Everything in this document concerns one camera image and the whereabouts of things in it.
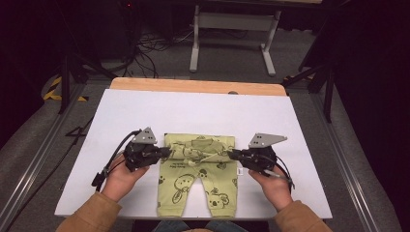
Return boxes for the white board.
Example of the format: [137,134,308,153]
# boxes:
[54,88,334,221]

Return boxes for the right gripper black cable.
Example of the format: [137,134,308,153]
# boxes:
[261,154,296,191]

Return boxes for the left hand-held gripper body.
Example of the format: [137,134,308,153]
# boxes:
[123,127,162,172]

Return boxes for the black tape floor mark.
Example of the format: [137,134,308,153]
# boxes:
[65,117,95,146]

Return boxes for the person's right hand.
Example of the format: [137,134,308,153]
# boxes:
[248,166,294,213]

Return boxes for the person's left hand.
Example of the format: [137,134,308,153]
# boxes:
[101,154,151,203]

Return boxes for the wooden table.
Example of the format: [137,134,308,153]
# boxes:
[109,76,287,98]

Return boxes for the bundle of black floor cables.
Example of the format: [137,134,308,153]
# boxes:
[117,0,195,79]

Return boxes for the grey metal stand frame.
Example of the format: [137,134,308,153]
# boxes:
[189,4,282,77]

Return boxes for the green koala print baby romper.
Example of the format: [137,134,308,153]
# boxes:
[157,132,240,218]

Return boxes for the aluminium floor rail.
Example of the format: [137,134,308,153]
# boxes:
[0,81,87,228]
[308,93,381,232]

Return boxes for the black tripod stand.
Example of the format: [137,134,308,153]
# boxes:
[57,0,118,115]
[281,61,337,124]

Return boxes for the yellow black hazard tape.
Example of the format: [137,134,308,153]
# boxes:
[43,75,90,102]

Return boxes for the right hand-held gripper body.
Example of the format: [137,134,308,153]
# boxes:
[238,132,288,172]

